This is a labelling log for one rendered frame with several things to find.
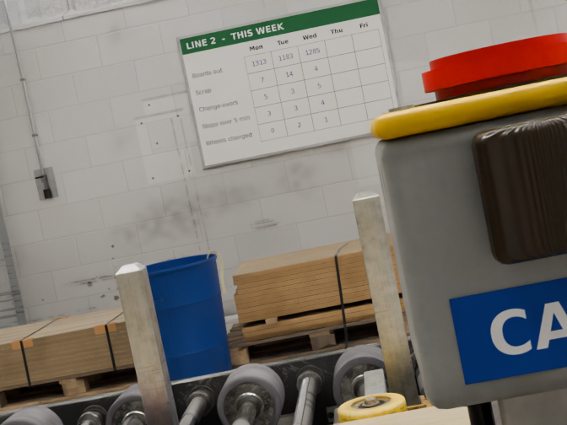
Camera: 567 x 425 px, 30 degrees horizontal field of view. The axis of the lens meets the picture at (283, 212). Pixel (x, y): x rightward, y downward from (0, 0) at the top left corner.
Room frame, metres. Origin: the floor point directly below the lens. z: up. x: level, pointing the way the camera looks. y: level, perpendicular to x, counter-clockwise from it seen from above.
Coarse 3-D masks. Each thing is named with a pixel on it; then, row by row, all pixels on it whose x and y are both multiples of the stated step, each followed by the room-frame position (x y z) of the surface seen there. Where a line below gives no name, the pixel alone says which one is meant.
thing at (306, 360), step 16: (336, 352) 1.88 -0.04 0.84; (272, 368) 1.88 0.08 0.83; (288, 368) 1.88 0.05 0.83; (320, 368) 1.88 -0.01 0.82; (176, 384) 1.90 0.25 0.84; (192, 384) 1.89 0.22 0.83; (208, 384) 1.89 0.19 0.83; (288, 384) 1.88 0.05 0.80; (416, 384) 1.86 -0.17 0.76; (80, 400) 1.91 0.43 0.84; (96, 400) 1.91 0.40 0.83; (112, 400) 1.91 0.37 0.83; (176, 400) 1.90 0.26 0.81; (288, 400) 1.88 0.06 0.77; (320, 400) 1.88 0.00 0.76; (0, 416) 1.92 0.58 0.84; (64, 416) 1.91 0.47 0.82; (80, 416) 1.91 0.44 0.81; (208, 416) 1.89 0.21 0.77; (320, 416) 1.88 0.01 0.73
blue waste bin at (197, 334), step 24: (168, 264) 6.23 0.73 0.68; (192, 264) 5.74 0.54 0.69; (216, 264) 5.97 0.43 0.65; (168, 288) 5.71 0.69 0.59; (192, 288) 5.74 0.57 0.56; (216, 288) 5.88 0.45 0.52; (168, 312) 5.72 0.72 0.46; (192, 312) 5.74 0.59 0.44; (216, 312) 5.85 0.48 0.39; (168, 336) 5.73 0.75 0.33; (192, 336) 5.74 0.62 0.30; (216, 336) 5.82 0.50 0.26; (168, 360) 5.75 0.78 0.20; (192, 360) 5.74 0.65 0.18; (216, 360) 5.80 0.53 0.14
